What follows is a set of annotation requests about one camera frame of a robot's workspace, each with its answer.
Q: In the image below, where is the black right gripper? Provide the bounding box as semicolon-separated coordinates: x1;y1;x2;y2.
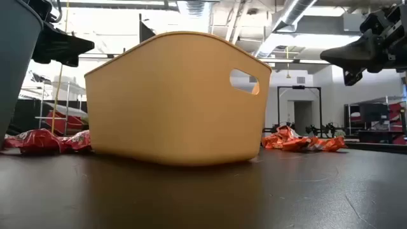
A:
320;3;407;87

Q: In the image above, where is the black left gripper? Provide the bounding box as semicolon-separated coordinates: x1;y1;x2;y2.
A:
24;0;95;68

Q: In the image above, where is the grey blue plastic bin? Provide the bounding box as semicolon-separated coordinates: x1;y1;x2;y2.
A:
0;0;45;150

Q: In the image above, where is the red candy packet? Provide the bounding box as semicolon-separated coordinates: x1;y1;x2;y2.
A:
62;130;92;151
3;133;23;149
18;128;64;155

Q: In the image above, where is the yellow plastic bin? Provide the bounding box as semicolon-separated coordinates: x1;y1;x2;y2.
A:
84;31;273;167

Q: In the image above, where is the storage shelf with red bins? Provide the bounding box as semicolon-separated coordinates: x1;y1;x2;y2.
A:
343;95;407;146

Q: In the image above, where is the metal rack with red bins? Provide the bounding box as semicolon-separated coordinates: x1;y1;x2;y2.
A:
34;81;89;136

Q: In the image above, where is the tall black partition panel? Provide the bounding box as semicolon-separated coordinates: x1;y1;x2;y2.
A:
139;13;157;44

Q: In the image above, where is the yellow power cable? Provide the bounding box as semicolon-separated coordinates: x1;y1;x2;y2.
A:
50;0;69;134

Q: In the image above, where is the black metal gantry frame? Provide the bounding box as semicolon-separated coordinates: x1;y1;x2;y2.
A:
277;84;322;138

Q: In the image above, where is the silver ventilation duct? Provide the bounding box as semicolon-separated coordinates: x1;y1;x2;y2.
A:
254;0;319;59

